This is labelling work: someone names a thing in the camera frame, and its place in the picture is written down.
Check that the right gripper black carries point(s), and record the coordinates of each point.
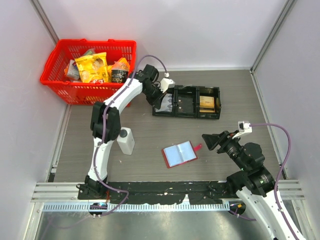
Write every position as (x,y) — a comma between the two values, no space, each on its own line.
(225,137)

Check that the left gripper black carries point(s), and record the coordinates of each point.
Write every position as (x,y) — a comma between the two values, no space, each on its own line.
(158,100)

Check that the red leather card holder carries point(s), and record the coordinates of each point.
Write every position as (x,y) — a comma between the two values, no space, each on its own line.
(179,154)

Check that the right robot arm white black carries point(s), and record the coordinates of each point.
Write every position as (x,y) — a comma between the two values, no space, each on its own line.
(255,185)

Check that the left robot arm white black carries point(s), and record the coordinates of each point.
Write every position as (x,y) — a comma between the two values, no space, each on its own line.
(106,126)

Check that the silver VIP cards stack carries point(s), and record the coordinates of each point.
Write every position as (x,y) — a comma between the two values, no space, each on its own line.
(166,104)

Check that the black VIP cards stack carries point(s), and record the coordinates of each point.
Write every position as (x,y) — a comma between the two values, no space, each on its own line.
(185,104)

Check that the gold VIP cards stack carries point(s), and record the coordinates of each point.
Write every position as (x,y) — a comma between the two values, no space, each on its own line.
(207,104)

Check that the black three-compartment card tray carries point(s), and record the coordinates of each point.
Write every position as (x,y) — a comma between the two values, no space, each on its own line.
(195,92)

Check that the black instant noodle cup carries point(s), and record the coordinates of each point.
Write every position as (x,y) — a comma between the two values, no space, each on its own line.
(119,75)

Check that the white plastic bottle black cap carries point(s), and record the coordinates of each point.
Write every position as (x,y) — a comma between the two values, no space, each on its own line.
(126,141)

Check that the orange snack bag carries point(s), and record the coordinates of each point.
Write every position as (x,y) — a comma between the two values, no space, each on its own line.
(121,64)

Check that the yellow snack bag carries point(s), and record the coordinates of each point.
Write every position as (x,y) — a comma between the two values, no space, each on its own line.
(93,68)

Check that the red plastic shopping basket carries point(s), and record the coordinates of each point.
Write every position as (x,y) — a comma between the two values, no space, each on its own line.
(79,93)

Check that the blue and white small box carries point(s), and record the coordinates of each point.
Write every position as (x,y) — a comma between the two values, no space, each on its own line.
(71,71)

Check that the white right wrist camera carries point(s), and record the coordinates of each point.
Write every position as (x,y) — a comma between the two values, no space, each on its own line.
(244,128)

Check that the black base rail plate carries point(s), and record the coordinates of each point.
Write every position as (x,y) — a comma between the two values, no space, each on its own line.
(157,192)

